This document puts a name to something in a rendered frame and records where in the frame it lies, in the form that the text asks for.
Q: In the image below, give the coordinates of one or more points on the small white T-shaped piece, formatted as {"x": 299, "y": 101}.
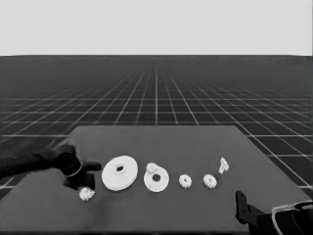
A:
{"x": 223, "y": 167}

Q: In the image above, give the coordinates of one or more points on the large thick white disc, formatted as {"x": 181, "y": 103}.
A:
{"x": 114, "y": 179}

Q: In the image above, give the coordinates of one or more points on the small white toothed gear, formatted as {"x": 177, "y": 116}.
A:
{"x": 206, "y": 182}
{"x": 149, "y": 169}
{"x": 83, "y": 195}
{"x": 182, "y": 182}

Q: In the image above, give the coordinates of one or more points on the white round carrier with pins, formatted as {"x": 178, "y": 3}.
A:
{"x": 164, "y": 180}

